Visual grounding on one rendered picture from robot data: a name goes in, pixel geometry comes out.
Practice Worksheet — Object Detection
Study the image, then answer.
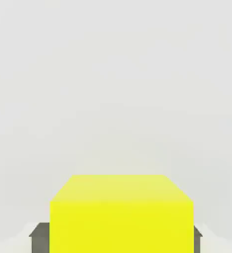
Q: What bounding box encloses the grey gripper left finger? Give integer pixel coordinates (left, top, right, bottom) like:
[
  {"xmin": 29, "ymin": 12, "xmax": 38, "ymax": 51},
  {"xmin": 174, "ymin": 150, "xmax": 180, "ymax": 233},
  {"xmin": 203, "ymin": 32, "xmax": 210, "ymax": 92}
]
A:
[{"xmin": 0, "ymin": 222, "xmax": 51, "ymax": 253}]

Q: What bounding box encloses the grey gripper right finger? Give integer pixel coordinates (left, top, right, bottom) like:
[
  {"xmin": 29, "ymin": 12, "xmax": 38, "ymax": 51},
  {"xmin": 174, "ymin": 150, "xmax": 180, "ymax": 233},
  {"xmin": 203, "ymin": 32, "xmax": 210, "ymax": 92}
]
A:
[{"xmin": 193, "ymin": 222, "xmax": 232, "ymax": 253}]

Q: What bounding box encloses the small yellow cube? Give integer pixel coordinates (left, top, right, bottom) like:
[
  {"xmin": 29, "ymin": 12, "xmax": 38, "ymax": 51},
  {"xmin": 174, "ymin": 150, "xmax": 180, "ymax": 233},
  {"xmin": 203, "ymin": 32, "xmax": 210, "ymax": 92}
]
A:
[{"xmin": 49, "ymin": 174, "xmax": 194, "ymax": 253}]

